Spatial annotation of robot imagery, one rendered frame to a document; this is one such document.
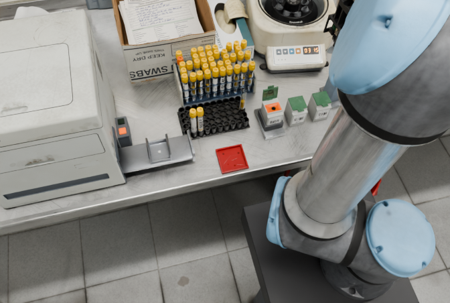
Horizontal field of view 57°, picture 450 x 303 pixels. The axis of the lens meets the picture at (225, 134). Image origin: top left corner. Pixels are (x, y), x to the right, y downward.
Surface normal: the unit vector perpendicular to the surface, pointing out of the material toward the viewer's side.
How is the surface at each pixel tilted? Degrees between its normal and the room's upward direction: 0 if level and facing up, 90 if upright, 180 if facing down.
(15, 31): 0
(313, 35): 90
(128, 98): 0
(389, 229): 10
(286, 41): 90
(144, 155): 0
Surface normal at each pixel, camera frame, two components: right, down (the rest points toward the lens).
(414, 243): 0.18, -0.42
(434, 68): -0.22, 0.51
